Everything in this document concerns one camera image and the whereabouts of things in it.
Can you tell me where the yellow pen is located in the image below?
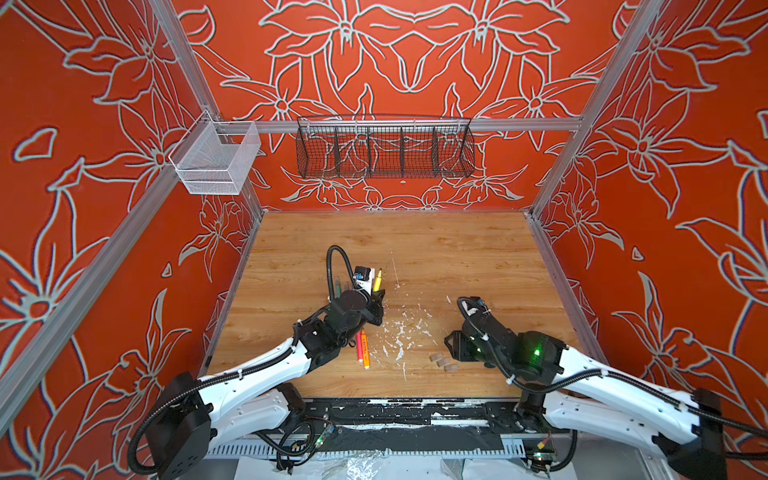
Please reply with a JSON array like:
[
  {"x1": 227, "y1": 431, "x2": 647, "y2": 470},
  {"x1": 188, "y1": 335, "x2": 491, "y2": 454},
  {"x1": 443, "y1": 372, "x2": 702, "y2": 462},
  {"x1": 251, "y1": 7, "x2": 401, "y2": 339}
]
[{"x1": 372, "y1": 270, "x2": 383, "y2": 293}]

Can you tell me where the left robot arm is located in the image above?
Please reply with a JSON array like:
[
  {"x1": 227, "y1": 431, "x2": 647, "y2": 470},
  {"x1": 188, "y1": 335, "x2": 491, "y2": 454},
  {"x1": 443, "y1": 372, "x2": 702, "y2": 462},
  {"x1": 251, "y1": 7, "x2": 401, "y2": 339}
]
[{"x1": 127, "y1": 290, "x2": 386, "y2": 479}]

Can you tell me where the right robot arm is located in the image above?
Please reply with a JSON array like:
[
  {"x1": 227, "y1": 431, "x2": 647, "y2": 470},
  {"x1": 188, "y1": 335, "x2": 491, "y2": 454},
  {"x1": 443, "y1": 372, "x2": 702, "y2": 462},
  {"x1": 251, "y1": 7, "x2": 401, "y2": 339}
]
[{"x1": 444, "y1": 297, "x2": 767, "y2": 479}]

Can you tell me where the red pen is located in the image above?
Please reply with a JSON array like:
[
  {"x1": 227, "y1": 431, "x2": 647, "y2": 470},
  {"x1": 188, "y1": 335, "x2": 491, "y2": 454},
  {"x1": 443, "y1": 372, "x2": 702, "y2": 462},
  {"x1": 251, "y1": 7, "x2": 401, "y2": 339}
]
[{"x1": 356, "y1": 331, "x2": 365, "y2": 365}]

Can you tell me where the orange pen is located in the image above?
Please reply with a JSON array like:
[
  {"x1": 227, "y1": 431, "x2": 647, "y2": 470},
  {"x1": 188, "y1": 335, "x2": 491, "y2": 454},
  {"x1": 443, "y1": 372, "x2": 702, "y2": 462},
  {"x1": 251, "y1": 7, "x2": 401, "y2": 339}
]
[{"x1": 361, "y1": 330, "x2": 370, "y2": 370}]

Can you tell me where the clear plastic bin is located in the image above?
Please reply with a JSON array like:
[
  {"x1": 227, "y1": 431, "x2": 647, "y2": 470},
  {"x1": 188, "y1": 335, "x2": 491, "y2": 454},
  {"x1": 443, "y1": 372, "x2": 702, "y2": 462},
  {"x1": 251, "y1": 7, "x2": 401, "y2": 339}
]
[{"x1": 169, "y1": 112, "x2": 261, "y2": 195}]

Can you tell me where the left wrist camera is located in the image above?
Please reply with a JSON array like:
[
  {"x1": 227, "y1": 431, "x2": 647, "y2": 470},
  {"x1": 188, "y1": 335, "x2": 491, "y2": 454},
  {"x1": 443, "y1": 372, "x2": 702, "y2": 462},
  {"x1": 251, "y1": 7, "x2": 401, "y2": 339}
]
[{"x1": 353, "y1": 266, "x2": 376, "y2": 296}]

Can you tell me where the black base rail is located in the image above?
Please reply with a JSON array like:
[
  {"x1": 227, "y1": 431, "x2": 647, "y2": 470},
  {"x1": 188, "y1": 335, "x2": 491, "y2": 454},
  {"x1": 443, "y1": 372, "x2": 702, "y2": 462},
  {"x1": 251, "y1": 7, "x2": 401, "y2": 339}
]
[{"x1": 248, "y1": 397, "x2": 571, "y2": 436}]

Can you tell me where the black wire basket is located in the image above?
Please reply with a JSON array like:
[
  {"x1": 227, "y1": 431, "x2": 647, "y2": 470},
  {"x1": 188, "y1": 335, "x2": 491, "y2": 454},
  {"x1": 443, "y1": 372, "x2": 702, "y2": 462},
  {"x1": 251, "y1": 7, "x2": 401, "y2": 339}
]
[{"x1": 295, "y1": 114, "x2": 476, "y2": 180}]

